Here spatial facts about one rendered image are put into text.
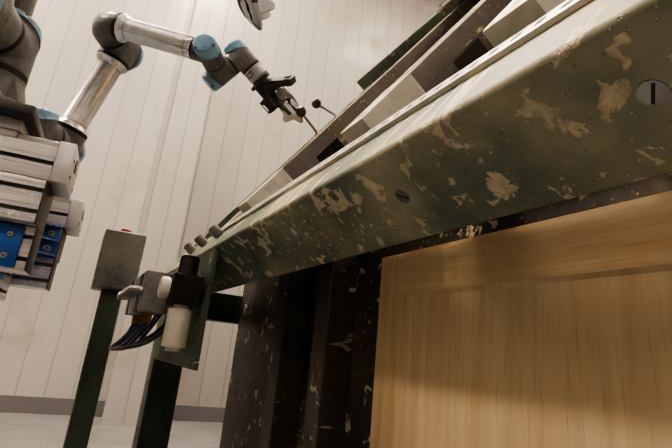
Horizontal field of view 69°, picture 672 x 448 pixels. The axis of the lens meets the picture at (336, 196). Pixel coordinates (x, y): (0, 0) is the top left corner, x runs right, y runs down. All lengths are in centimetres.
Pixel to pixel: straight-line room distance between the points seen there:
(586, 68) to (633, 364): 32
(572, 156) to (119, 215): 459
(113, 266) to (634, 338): 140
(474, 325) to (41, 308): 428
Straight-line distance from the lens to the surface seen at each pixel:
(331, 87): 587
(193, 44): 167
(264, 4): 121
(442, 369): 76
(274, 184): 114
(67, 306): 474
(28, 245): 118
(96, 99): 191
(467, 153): 43
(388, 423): 86
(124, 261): 165
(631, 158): 38
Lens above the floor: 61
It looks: 18 degrees up
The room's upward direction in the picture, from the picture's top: 6 degrees clockwise
